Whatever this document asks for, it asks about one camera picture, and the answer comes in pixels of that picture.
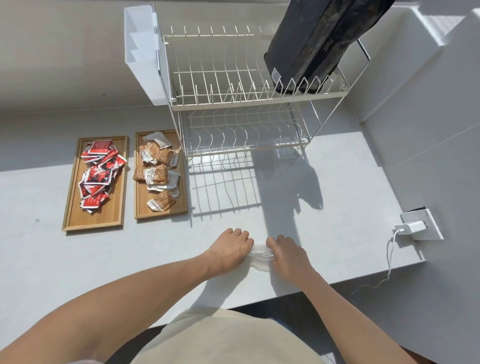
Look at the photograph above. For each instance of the white charger plug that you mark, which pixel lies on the white charger plug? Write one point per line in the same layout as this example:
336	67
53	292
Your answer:
414	227

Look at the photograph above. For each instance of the white plastic utensil holder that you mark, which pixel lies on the white plastic utensil holder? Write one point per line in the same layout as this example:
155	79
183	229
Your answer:
146	75

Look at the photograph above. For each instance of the beige shirt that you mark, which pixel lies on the beige shirt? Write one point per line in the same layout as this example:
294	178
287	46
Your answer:
225	337

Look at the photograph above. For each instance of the clear plastic bag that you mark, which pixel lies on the clear plastic bag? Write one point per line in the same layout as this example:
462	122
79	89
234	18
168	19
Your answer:
261	257

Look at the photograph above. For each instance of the person's right hand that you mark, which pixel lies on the person's right hand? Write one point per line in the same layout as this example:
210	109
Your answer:
292	262

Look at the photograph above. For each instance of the person's left forearm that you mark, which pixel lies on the person's left forearm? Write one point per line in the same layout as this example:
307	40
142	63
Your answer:
112	315

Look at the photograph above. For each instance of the person's right forearm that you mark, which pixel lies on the person's right forearm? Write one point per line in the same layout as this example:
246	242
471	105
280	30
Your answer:
352	326

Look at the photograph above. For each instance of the pile of red packets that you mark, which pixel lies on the pile of red packets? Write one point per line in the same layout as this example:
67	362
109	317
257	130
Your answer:
97	176

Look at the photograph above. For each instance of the bamboo tray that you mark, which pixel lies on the bamboo tray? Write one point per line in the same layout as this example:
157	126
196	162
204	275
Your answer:
105	217
142	202

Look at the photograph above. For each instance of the pile of brown packets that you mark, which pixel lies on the pile of brown packets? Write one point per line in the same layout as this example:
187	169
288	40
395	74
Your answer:
157	174

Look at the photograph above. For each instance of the person's left hand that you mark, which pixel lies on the person's left hand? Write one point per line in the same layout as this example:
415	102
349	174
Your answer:
230	251

